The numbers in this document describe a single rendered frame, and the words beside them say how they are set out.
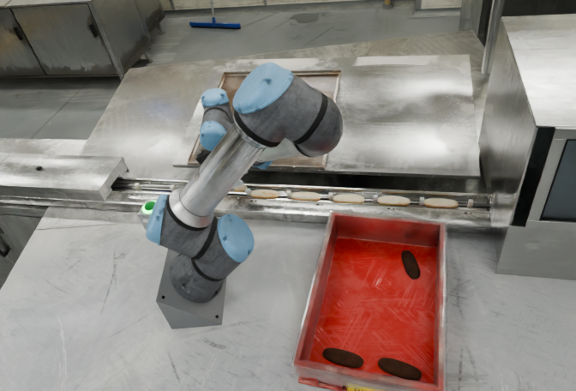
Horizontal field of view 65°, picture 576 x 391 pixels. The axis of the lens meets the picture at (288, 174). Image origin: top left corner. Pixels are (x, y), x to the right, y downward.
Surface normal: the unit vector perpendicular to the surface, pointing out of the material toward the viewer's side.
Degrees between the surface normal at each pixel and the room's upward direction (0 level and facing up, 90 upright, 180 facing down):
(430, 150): 10
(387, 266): 0
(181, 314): 90
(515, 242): 90
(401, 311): 0
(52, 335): 0
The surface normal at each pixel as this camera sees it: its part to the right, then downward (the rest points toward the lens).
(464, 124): -0.17, -0.62
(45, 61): -0.20, 0.67
